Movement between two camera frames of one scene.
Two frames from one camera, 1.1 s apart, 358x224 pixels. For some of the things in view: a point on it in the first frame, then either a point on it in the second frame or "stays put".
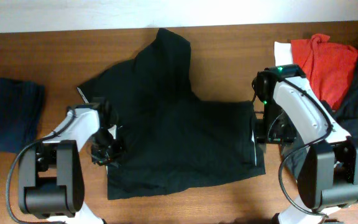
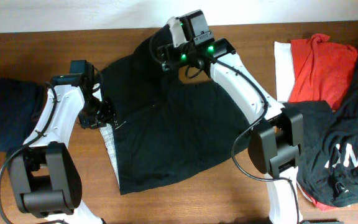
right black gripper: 260,130 → 165,58
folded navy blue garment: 10,111 stays put
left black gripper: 103,154 → 96,116
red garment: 330,68 stays put
